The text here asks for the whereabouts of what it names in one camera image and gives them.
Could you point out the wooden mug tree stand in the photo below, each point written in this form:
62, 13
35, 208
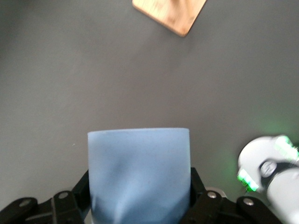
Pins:
172, 16

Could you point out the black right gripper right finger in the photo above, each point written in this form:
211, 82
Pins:
205, 207

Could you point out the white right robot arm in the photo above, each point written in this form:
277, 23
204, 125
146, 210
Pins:
252, 151

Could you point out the light blue cup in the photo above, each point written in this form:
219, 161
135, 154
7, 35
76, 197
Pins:
140, 163

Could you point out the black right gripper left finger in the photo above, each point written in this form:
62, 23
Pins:
70, 207

